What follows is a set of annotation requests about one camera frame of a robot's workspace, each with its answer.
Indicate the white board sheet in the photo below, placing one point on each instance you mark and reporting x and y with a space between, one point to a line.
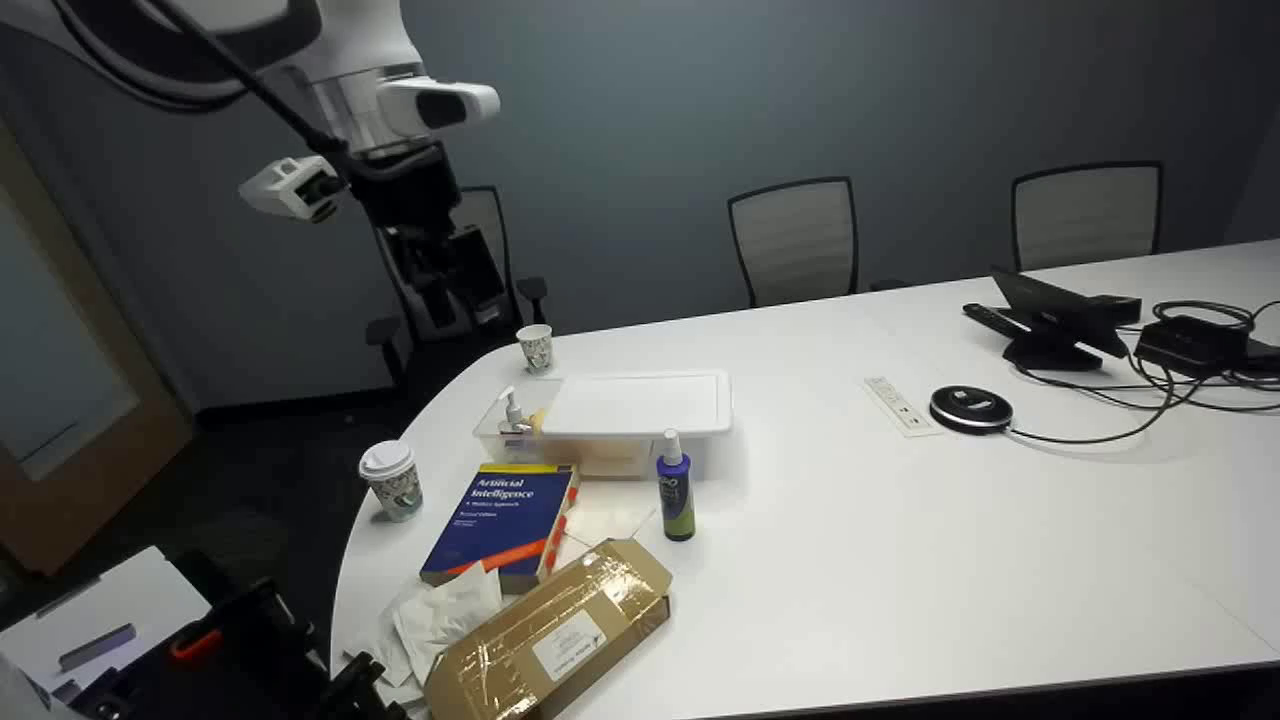
95 602

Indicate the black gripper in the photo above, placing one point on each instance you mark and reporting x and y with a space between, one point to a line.
406 186

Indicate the grey marker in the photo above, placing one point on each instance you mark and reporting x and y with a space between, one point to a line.
96 650

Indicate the small printed paper cup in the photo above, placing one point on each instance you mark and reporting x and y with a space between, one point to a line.
532 352

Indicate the round black speaker puck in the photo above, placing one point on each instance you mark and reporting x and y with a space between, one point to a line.
968 405

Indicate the white rectangular box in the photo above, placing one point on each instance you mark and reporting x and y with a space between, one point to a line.
639 403

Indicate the clear plastic container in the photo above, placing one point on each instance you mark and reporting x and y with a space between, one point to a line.
593 454

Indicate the black power adapter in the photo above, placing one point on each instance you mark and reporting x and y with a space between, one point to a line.
1202 344

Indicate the white plastic cup lid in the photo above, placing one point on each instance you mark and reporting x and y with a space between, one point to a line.
387 456

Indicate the black conference device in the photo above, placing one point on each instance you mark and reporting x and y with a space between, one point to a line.
1053 320

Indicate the small white bottle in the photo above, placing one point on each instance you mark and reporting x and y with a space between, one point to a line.
513 410

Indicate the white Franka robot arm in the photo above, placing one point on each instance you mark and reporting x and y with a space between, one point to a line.
363 40

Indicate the white flat remote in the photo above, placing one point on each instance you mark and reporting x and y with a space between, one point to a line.
897 405

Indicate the printed paper coffee cup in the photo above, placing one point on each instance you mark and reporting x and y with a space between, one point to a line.
397 498

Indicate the wood framed glass door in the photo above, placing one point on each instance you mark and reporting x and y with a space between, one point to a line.
55 360

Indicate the blue book with yellow stripe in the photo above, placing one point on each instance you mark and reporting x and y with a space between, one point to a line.
493 518

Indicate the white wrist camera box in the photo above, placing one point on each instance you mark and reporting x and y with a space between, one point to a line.
284 186

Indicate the crumpled white tissue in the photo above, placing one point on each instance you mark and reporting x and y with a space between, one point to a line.
441 617

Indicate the black clamp orange tip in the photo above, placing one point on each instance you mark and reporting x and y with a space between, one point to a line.
199 645

